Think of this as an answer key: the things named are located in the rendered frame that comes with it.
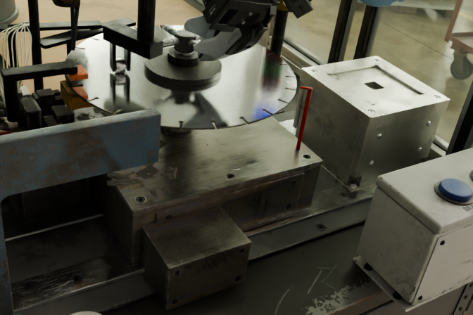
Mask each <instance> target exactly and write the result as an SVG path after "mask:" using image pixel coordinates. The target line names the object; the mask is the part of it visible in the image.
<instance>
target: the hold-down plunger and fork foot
mask: <svg viewBox="0 0 473 315"><path fill-rule="evenodd" d="M155 14H156V0H138V11H137V30H136V29H133V28H131V27H128V26H126V25H123V24H121V23H119V22H113V23H111V24H108V25H104V26H103V40H105V41H108V42H110V61H109V65H110V67H111V70H112V71H113V72H116V46H119V47H121V48H124V59H125V64H126V69H127V71H130V70H131V52H132V53H135V54H137V55H139V56H142V57H144V58H147V59H149V60H151V59H153V58H156V57H158V56H161V55H163V41H162V40H160V39H157V38H155V37H154V30H155Z"/></svg>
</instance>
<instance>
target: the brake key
mask: <svg viewBox="0 0 473 315"><path fill-rule="evenodd" d="M439 190H440V192H442V194H444V195H445V196H446V197H448V198H450V199H453V200H456V201H468V200H470V198H471V197H472V194H473V192H472V188H471V187H470V186H469V185H468V184H466V183H465V182H464V181H461V180H459V179H453V178H447V179H444V180H442V181H441V183H440V186H439Z"/></svg>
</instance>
